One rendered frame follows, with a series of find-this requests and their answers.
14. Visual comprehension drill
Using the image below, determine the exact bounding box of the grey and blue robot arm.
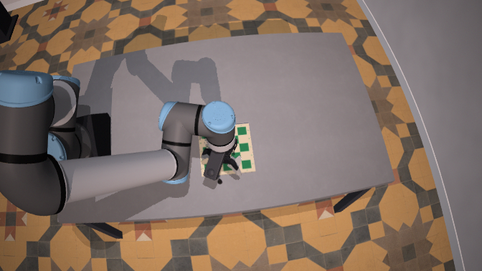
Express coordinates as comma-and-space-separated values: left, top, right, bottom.
0, 70, 236, 216

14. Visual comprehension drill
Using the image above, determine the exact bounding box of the green and cream chessboard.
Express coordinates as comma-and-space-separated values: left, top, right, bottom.
199, 123, 255, 177

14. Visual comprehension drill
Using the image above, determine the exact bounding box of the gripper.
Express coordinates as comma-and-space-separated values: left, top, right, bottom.
201, 139, 242, 176

